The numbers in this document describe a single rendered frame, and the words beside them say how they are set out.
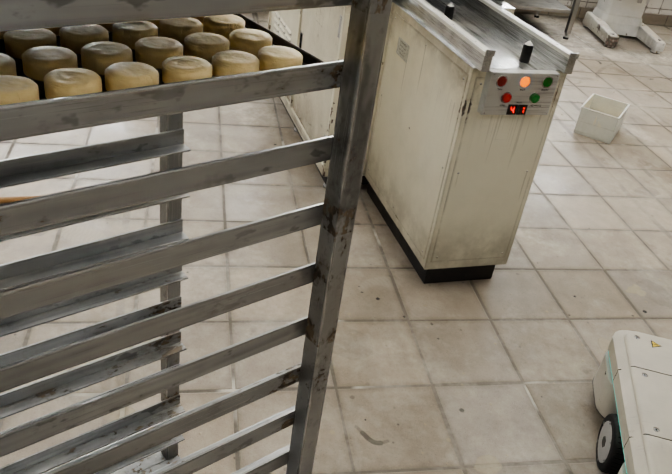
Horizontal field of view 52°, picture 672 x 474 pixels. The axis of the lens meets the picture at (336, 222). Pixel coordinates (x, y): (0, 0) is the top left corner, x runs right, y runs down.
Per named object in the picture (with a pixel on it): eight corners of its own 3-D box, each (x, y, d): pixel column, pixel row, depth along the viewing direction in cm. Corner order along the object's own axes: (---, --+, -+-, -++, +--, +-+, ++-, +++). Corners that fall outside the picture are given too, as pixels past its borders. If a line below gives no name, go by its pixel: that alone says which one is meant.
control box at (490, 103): (476, 110, 218) (487, 68, 210) (542, 111, 225) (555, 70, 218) (481, 115, 215) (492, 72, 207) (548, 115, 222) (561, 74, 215)
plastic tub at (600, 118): (610, 144, 392) (619, 118, 383) (571, 132, 400) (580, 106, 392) (620, 129, 415) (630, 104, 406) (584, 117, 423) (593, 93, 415)
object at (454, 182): (360, 192, 308) (395, -14, 261) (430, 189, 319) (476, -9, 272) (419, 289, 252) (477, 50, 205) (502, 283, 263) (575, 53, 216)
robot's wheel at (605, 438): (603, 404, 198) (624, 410, 198) (589, 458, 199) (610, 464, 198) (618, 422, 182) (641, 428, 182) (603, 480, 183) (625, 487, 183)
